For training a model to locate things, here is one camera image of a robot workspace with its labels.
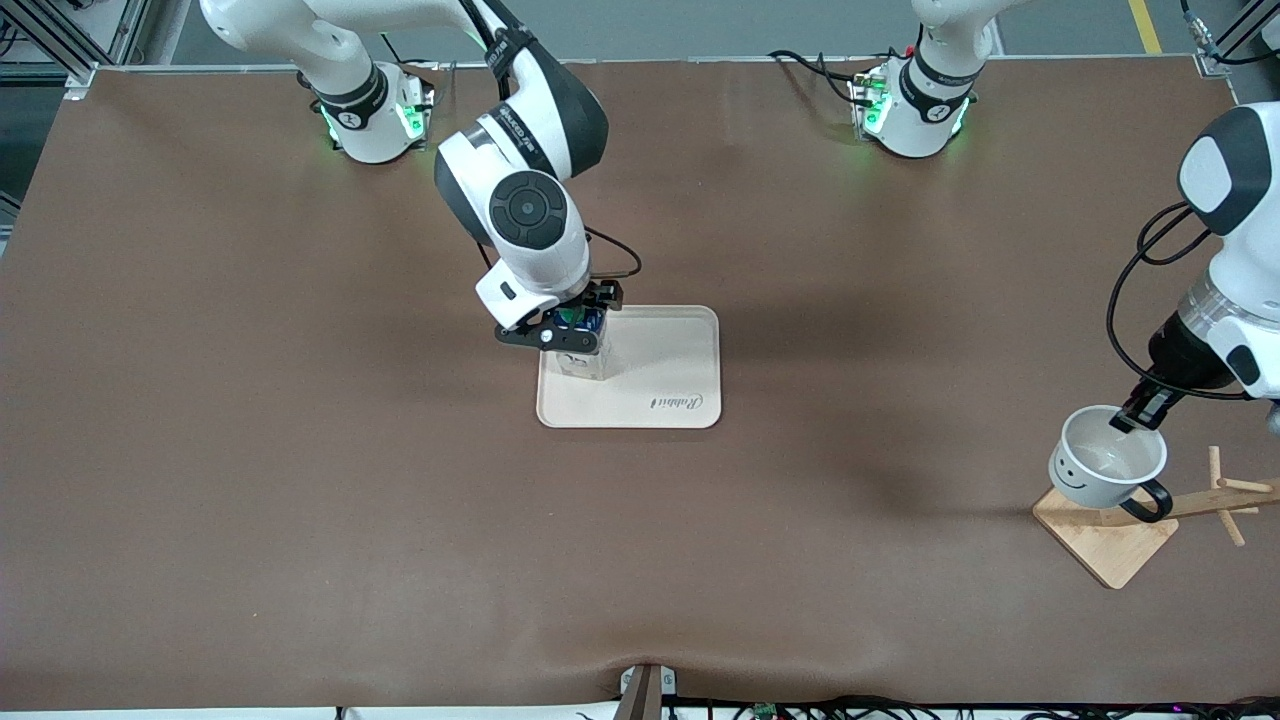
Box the yellow floor tape strip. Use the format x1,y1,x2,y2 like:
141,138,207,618
1128,0,1166,56

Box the black left arm base cables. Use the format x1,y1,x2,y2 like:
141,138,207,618
768,48,863,106

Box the blue white milk carton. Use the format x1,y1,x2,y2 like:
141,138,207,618
548,305,613,383

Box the black right arm wrist cable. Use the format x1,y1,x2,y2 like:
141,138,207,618
455,0,644,283

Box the black right arm base cable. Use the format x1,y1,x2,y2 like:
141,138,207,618
380,30,441,71

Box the brown table mat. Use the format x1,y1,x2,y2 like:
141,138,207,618
0,58,1280,713

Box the white smiley cup black handle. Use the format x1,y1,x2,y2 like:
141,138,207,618
1048,404,1174,524

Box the wooden cup hanging rack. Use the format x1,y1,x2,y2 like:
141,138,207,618
1031,446,1280,591

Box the metal clamp bracket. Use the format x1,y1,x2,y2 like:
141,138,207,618
613,662,681,720

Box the black arm wrist cable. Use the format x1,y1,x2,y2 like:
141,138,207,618
455,0,644,283
1104,198,1256,403

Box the beige plastic tray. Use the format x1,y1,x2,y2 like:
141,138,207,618
536,304,722,430

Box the black left arm wrist cable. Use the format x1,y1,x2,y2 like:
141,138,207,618
1104,198,1256,403

